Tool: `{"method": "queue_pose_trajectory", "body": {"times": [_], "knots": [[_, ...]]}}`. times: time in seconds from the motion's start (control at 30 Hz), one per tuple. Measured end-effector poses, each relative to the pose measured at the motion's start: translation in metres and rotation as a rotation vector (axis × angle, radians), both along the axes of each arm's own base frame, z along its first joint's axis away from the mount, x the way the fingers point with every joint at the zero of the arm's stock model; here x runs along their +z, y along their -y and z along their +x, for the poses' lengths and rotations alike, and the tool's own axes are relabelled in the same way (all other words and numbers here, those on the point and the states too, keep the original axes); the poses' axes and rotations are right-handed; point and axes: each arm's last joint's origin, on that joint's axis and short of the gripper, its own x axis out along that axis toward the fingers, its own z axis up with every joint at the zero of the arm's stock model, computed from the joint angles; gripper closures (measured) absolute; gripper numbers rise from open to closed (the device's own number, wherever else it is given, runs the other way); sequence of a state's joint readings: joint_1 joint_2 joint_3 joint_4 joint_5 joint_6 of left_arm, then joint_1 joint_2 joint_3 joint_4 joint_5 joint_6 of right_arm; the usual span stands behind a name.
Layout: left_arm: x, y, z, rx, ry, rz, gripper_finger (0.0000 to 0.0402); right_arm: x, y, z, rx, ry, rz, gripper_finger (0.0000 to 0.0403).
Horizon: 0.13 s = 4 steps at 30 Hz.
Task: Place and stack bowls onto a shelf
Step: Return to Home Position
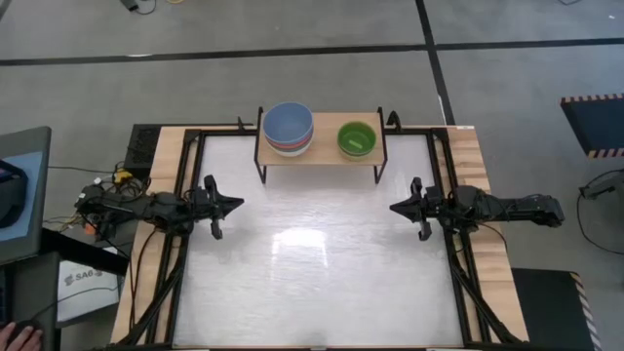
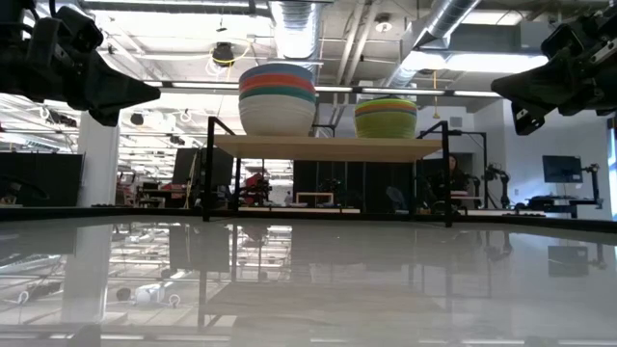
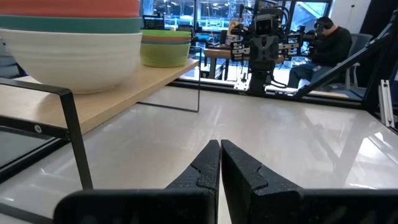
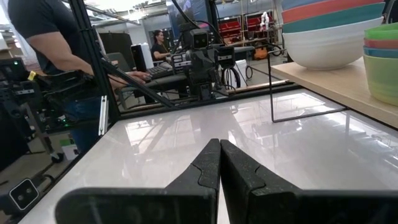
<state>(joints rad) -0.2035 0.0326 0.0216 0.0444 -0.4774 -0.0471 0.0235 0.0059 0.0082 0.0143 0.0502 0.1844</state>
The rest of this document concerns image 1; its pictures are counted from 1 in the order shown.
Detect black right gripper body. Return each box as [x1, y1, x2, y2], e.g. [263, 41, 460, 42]
[411, 175, 457, 242]

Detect black floor cable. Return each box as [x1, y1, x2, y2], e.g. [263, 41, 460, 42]
[576, 214, 624, 256]

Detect black metal table frame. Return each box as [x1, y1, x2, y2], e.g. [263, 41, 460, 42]
[114, 124, 530, 351]

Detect green plastic bowl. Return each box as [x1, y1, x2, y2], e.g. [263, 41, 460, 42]
[336, 120, 377, 161]

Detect black charger with cable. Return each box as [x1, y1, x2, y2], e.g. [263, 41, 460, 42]
[120, 0, 157, 16]

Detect black side desk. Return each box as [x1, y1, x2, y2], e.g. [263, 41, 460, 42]
[0, 228, 131, 351]

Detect white paper with print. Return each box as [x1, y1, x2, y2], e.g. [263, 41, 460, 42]
[57, 260, 123, 328]

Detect teal plastic bowl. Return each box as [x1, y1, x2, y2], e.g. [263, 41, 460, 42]
[270, 140, 313, 152]

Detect blue plastic bowl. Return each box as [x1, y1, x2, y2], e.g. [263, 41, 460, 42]
[262, 100, 315, 145]

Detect black computer mouse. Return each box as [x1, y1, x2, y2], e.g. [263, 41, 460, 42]
[9, 319, 38, 337]

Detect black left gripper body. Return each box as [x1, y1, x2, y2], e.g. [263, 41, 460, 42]
[187, 174, 225, 241]

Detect dark mat with hazard stripes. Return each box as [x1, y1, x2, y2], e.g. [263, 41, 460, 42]
[559, 92, 624, 160]
[510, 266, 604, 351]

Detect person's hand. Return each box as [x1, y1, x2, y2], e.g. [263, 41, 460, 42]
[0, 321, 44, 351]

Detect wooden shelf with black frame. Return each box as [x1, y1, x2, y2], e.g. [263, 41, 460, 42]
[253, 105, 390, 185]

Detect grey floor device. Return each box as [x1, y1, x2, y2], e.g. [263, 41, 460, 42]
[578, 168, 624, 200]

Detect white plastic bowl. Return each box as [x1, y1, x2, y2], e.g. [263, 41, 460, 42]
[273, 144, 311, 158]

